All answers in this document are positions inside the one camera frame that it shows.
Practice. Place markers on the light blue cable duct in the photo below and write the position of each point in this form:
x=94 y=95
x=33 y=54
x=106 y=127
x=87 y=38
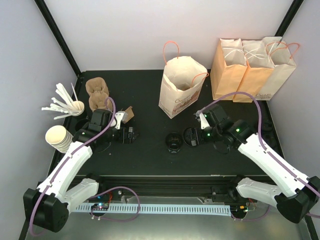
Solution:
x=165 y=209

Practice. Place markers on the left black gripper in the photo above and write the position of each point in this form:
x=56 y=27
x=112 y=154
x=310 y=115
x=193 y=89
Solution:
x=123 y=139

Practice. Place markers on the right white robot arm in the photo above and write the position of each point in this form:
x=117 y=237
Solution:
x=293 y=193

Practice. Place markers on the black coffee lid middle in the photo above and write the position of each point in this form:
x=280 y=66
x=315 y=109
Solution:
x=270 y=140

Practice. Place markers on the back-left pulp cup carrier stack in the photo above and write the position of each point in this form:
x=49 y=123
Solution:
x=98 y=92

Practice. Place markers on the black paper cup stack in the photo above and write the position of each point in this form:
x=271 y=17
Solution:
x=80 y=124

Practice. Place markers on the white bag orange handles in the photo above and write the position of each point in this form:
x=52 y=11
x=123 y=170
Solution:
x=282 y=55

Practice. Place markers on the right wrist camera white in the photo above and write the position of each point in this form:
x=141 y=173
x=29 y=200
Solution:
x=202 y=120

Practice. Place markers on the left black frame post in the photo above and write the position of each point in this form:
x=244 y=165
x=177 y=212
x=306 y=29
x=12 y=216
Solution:
x=49 y=19

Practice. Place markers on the right black frame post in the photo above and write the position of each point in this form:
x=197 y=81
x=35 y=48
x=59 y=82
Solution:
x=288 y=18

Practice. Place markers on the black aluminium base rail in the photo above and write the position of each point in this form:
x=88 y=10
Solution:
x=217 y=188

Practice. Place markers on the single black paper cup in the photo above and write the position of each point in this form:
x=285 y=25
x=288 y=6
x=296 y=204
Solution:
x=174 y=142

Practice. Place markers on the orange paper bag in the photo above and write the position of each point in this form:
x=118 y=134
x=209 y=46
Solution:
x=228 y=67
x=259 y=67

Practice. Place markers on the printed Cream Bear paper bag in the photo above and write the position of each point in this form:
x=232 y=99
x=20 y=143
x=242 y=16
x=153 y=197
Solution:
x=181 y=84

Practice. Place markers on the left orange paper bag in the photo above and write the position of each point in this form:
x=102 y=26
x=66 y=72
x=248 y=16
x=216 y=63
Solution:
x=228 y=67

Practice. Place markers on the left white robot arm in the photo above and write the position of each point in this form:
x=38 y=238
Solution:
x=50 y=204

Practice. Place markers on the middle orange paper bag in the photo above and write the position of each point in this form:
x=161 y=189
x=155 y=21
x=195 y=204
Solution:
x=259 y=67

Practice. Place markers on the black frame post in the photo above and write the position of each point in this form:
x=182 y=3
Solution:
x=288 y=18
x=49 y=19

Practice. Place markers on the black coffee lid back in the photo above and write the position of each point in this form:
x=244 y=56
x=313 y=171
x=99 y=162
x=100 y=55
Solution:
x=267 y=126

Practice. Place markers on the stack of white paper cups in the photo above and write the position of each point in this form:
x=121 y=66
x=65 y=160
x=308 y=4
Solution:
x=59 y=138

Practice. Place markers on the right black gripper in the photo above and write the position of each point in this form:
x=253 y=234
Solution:
x=206 y=142

